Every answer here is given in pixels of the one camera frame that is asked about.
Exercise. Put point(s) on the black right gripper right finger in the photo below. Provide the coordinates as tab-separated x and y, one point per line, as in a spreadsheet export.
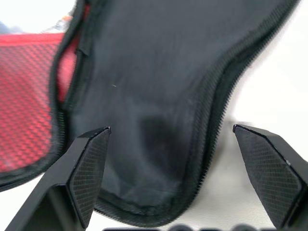
272	168

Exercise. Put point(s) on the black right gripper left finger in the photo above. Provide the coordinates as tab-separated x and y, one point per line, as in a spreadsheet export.
72	173

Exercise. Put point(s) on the red and black paddle case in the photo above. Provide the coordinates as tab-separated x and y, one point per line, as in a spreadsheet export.
154	72

